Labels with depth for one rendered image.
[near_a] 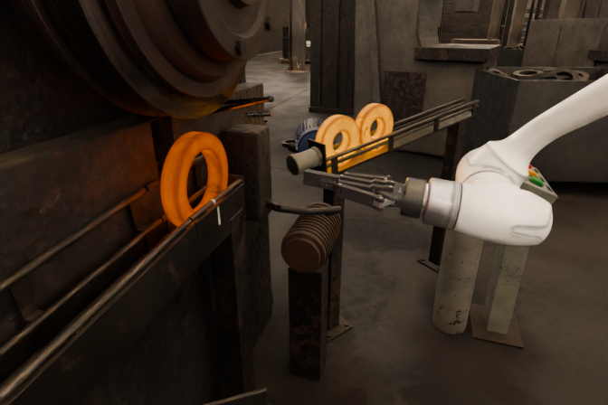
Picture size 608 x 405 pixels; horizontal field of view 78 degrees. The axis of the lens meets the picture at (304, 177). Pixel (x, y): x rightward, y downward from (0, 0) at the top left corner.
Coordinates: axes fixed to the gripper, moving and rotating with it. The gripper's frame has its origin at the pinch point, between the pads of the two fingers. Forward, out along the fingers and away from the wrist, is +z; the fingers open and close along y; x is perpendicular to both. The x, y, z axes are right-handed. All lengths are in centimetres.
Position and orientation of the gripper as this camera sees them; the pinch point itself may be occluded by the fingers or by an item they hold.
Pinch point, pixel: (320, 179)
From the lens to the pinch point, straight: 76.7
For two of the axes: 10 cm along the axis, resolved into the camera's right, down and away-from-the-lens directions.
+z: -9.5, -1.9, 2.5
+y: 3.1, -3.5, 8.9
